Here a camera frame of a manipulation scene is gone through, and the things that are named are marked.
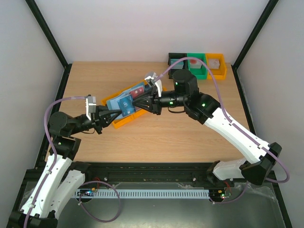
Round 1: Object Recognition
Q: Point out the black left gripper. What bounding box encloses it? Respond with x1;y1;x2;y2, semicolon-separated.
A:
70;105;122;135

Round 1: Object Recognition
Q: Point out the red credit card stack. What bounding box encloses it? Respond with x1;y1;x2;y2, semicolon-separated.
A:
130;85;145;99

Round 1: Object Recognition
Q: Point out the black storage bin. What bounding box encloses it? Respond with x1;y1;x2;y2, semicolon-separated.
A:
168;52;189;79

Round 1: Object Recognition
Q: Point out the light blue cable duct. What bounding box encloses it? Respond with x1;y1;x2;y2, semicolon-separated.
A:
72;189;210;199

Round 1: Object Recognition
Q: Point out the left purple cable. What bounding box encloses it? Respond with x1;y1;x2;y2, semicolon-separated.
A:
23;95;122;228

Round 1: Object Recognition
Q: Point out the black frame post left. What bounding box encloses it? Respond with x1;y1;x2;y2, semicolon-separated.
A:
25;0;72;71

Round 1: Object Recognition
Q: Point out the yellow bin with red cards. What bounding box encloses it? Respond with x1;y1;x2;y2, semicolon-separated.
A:
132;109;148;119

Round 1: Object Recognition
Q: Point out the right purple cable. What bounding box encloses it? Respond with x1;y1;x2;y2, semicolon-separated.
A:
155;57;290;205

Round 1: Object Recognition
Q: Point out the blue card holder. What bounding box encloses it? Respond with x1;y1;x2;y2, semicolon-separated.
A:
106;82;145;116

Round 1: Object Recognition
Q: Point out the black frame post right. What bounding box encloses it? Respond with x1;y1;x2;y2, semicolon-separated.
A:
232;0;279;71

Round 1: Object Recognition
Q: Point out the black frame post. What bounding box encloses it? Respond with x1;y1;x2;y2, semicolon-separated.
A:
25;0;72;71
232;0;279;71

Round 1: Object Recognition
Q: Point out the grey card deck in green bin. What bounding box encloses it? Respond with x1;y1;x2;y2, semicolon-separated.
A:
189;59;202;69

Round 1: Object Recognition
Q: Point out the purple cable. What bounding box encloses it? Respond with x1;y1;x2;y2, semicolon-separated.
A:
155;57;290;205
23;95;122;228

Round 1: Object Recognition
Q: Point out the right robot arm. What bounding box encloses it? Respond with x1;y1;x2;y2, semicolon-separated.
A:
133;69;282;186

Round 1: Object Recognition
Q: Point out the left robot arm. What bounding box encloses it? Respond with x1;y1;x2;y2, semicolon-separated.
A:
9;105;122;228

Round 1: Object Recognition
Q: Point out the orange storage bin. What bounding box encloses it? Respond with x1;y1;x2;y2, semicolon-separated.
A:
205;53;227;80

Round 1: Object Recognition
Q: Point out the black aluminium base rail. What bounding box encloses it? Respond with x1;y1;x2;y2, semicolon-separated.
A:
22;162;277;188

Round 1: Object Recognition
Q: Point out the teal card deck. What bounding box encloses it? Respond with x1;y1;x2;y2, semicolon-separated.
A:
170;58;184;70

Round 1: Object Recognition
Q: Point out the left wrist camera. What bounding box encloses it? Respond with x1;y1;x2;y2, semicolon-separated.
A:
85;95;96;121

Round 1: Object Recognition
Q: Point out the grey deck in orange bin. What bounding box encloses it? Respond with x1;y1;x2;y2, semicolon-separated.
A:
209;58;220;70

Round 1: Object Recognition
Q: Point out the green storage bin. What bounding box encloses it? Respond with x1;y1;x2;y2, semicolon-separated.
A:
187;53;208;80

